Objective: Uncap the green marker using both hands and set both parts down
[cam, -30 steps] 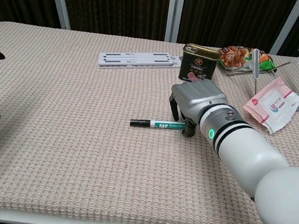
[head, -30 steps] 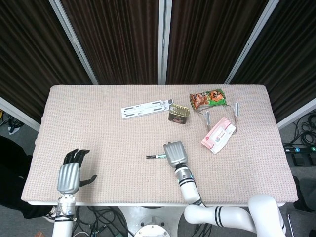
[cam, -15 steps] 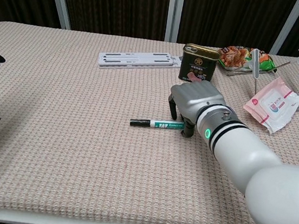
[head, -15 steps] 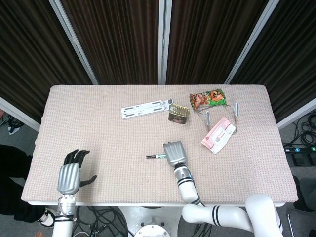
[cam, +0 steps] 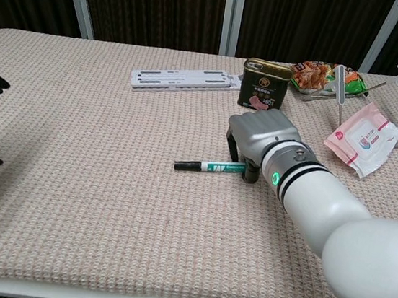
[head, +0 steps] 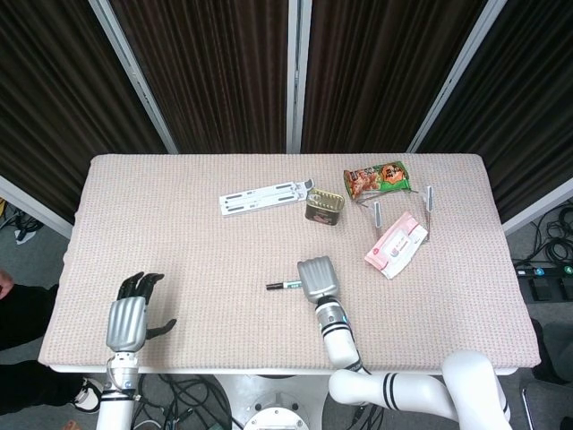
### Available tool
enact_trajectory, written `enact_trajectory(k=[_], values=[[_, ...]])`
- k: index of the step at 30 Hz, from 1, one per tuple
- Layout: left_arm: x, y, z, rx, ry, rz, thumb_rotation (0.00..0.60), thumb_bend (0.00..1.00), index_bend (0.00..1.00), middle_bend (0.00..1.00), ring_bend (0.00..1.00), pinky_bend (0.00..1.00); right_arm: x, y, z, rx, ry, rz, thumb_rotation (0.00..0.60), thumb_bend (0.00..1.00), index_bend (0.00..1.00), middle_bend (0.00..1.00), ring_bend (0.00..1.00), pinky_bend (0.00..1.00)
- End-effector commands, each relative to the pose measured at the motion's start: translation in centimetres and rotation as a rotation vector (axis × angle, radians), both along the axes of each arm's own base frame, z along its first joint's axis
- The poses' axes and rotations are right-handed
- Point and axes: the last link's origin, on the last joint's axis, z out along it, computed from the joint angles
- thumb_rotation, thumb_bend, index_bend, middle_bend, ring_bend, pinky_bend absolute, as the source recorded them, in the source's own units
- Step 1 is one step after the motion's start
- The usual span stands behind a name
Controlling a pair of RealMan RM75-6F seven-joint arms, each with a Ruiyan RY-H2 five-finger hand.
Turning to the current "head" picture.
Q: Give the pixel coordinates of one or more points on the person's bare hand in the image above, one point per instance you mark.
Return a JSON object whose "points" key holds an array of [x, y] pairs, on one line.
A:
{"points": [[4, 284]]}

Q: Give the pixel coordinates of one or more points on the person's black clothed body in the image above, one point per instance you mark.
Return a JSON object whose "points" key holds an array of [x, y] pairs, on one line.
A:
{"points": [[27, 322]]}

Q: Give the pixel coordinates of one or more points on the white folding laptop stand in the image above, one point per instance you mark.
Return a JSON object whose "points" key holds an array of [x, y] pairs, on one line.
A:
{"points": [[259, 199]]}

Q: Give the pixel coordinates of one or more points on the pink waffle table cloth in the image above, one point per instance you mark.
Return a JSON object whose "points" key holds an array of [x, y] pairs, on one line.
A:
{"points": [[246, 322]]}

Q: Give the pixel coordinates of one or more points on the black marker cap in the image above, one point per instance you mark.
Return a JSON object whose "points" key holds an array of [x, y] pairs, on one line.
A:
{"points": [[274, 286]]}

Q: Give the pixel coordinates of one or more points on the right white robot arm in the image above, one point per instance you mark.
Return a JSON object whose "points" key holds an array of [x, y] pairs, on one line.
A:
{"points": [[340, 345]]}

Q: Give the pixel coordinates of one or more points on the white shoe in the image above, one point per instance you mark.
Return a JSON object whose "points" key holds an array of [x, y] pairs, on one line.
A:
{"points": [[88, 394]]}

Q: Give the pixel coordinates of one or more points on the black power strip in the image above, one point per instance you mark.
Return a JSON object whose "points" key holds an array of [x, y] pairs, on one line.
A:
{"points": [[544, 270]]}

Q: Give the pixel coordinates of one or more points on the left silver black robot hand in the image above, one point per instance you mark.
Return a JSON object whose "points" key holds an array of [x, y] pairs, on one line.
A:
{"points": [[127, 324]]}

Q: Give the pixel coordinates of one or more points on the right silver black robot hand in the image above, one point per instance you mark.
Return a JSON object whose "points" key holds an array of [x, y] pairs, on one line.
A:
{"points": [[318, 277]]}

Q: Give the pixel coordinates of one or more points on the pink wet wipes pack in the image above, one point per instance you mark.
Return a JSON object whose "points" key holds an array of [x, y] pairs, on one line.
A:
{"points": [[396, 246]]}

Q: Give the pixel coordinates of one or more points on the metal chair frame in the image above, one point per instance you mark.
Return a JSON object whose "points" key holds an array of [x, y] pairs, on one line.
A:
{"points": [[524, 403]]}

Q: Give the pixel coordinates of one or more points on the luncheon meat can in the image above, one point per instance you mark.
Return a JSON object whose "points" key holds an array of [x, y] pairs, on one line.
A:
{"points": [[323, 210]]}

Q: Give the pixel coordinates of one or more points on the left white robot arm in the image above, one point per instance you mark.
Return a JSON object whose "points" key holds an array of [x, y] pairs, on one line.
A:
{"points": [[117, 403]]}

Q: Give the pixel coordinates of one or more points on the aluminium partition post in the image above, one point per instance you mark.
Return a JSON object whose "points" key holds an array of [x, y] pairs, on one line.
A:
{"points": [[134, 76], [456, 76], [297, 76], [537, 206], [36, 203]]}

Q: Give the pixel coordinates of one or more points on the dark brown ribbed panel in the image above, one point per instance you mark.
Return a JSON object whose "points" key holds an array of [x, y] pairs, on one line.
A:
{"points": [[215, 76], [380, 76], [528, 98], [53, 89]]}

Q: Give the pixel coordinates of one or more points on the white table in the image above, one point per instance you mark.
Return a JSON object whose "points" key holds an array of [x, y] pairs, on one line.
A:
{"points": [[224, 371]]}

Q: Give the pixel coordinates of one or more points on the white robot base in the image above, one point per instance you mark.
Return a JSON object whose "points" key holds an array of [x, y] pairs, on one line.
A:
{"points": [[273, 398]]}

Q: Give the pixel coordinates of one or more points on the green white marker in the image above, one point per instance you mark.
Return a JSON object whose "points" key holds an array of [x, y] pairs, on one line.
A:
{"points": [[293, 284]]}

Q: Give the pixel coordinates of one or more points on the orange green snack bag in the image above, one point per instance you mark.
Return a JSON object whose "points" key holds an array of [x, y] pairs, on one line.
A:
{"points": [[376, 179]]}

